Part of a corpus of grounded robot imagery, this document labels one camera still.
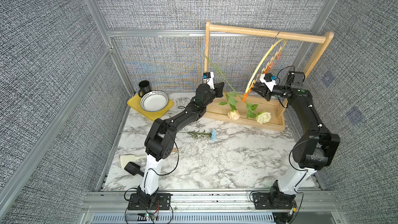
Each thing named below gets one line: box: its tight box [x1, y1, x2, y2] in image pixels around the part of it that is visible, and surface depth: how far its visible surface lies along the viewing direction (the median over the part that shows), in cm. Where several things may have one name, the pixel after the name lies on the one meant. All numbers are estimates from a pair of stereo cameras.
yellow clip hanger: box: [242, 33, 287, 103], surface depth 73 cm
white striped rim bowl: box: [139, 90, 170, 113], surface depth 116 cm
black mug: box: [138, 80, 152, 98], surface depth 116 cm
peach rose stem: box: [205, 56, 243, 121], surface depth 93 cm
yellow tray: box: [126, 93, 175, 122], surface depth 109 cm
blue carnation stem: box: [178, 128, 218, 142], surface depth 97 cm
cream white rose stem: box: [244, 101, 272, 124], surface depth 84 cm
